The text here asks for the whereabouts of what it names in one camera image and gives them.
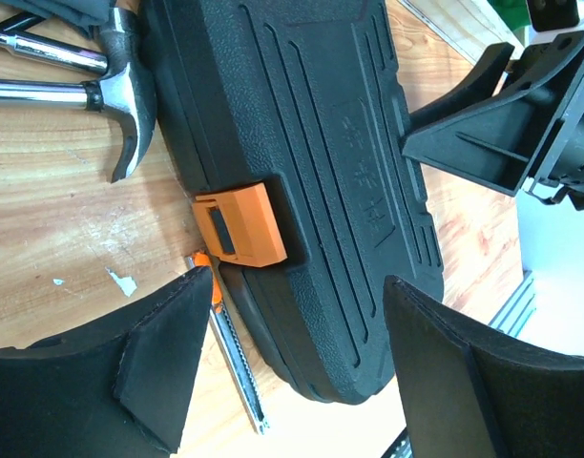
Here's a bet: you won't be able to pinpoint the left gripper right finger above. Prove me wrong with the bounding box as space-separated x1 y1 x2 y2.
384 276 584 457

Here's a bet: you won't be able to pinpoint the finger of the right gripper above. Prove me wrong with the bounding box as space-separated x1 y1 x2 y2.
400 31 584 197

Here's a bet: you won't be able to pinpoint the orange handled pliers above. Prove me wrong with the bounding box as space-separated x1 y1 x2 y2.
0 31 109 75

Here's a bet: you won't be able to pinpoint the grey folded cloth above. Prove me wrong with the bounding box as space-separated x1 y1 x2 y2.
2 0 127 38

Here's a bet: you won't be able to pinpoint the orange utility knife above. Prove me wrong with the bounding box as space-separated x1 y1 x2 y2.
186 251 270 436

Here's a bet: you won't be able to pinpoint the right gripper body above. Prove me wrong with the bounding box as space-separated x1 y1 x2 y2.
529 31 584 210

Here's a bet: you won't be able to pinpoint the black plastic tool case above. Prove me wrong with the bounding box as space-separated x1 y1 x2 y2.
140 1 444 405

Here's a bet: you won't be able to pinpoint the green garment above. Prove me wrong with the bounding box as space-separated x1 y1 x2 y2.
489 0 531 31

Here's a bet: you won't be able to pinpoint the claw hammer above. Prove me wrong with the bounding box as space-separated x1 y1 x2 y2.
0 7 156 182

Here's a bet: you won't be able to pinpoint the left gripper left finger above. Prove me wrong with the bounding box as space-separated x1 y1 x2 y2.
0 267 212 457

